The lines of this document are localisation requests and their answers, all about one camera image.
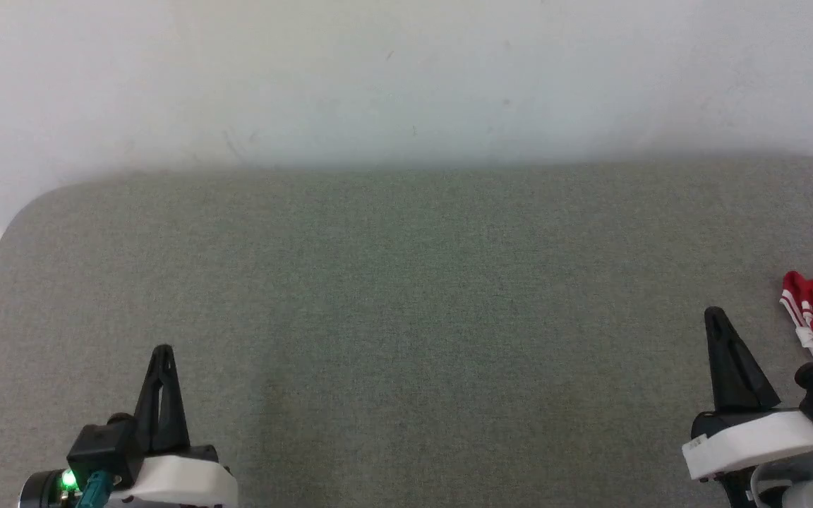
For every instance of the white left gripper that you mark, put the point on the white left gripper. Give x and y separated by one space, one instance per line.
181 480

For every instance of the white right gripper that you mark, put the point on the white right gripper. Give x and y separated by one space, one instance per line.
752 441

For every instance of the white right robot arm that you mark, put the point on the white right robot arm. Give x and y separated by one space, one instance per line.
795 487

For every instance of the grey fabric sofa cushion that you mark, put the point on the grey fabric sofa cushion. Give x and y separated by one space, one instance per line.
413 317

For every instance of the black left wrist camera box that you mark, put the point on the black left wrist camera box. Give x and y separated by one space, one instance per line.
103 448

